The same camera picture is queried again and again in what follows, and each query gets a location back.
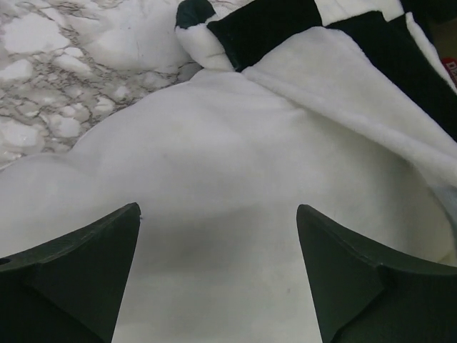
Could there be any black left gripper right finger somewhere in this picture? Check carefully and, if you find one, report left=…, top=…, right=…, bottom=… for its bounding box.
left=296, top=205, right=456, bottom=343

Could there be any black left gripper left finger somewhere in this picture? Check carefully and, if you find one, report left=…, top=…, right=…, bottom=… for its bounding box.
left=1, top=203, right=140, bottom=342

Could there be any white pillow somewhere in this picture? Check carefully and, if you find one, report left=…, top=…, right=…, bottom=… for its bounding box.
left=1, top=71, right=453, bottom=342

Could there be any black and white checkered pillowcase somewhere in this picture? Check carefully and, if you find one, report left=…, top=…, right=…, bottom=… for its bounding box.
left=175, top=1, right=456, bottom=187

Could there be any tan plastic toolbox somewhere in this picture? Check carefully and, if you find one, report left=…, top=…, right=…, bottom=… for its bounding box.
left=428, top=19, right=456, bottom=92

